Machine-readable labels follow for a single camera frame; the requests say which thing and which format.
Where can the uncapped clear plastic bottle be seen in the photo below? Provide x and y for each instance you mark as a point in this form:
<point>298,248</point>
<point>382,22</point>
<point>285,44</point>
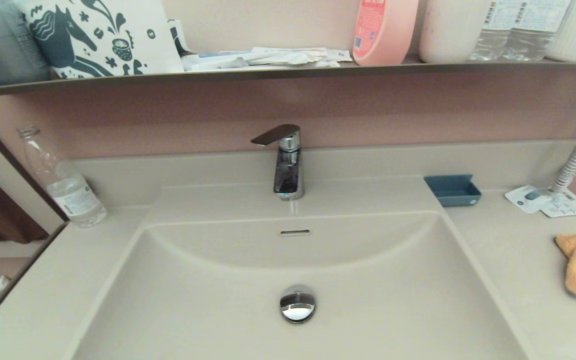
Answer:
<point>70,192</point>

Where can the beige ceramic sink basin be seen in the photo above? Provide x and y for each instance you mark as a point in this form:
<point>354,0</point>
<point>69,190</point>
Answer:
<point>208,300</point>

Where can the white printed leaflet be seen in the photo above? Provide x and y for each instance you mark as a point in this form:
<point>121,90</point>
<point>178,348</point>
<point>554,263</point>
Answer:
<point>570,206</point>

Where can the white round jar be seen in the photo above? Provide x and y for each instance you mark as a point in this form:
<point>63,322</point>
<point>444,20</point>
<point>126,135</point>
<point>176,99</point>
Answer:
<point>448,30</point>

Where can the blue soap dish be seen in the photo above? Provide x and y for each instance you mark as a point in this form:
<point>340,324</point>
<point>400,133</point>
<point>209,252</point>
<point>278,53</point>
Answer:
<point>453,192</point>

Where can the brown wall shelf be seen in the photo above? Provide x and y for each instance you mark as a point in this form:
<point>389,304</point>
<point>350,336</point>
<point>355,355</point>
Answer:
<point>288,73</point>

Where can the white blister card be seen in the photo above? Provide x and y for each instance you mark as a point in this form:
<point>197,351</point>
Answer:
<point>523,200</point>

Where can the chrome drain stopper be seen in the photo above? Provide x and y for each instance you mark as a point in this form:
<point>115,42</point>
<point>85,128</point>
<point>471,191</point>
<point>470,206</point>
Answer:
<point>297,304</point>

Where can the white packet blue stripe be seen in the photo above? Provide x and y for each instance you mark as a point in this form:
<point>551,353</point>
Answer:
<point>213,61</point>

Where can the chrome faucet body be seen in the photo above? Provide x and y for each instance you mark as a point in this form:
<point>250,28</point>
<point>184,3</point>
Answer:
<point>288,175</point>

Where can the clear plastic water bottle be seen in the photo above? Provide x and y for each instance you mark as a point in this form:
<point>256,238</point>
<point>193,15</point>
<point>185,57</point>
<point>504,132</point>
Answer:
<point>535,35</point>
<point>490,40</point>

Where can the white horse print bag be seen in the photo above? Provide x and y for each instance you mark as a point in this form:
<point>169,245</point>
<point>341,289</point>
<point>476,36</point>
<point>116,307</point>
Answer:
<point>133,30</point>

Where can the pink lotion bottle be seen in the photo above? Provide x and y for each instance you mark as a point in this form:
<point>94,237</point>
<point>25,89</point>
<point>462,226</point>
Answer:
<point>385,35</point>

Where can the small flat white packet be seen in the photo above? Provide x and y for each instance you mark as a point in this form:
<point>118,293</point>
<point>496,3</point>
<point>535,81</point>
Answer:
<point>340,55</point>

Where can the crumpled white packet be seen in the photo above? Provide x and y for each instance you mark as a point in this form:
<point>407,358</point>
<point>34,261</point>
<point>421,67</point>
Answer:
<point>293,57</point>

